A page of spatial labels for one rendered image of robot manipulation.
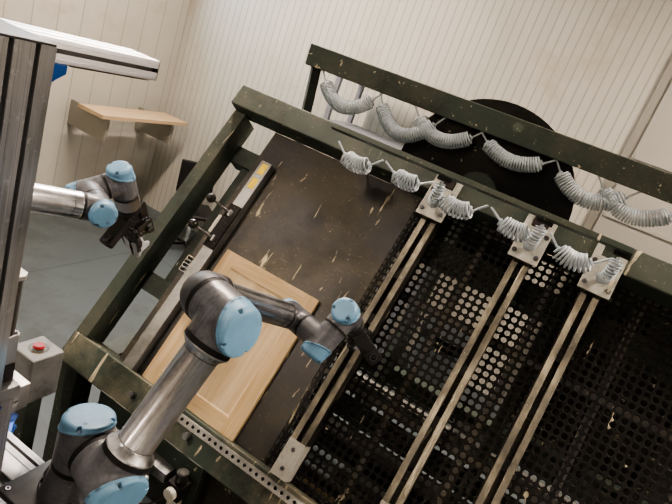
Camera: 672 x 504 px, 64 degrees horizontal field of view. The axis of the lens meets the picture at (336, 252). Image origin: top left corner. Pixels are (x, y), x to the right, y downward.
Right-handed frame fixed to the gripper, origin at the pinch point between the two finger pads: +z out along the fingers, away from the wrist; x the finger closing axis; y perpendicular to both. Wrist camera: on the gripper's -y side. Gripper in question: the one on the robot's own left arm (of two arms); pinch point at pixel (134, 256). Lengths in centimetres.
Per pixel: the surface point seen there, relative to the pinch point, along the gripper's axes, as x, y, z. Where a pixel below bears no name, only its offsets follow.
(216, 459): -53, -22, 45
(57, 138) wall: 304, 143, 150
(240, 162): 13, 68, 4
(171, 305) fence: -4.3, 7.2, 29.3
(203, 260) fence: -4.5, 25.3, 19.1
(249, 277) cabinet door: -24.1, 29.5, 19.2
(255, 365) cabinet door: -45, 7, 32
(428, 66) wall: 44, 334, 62
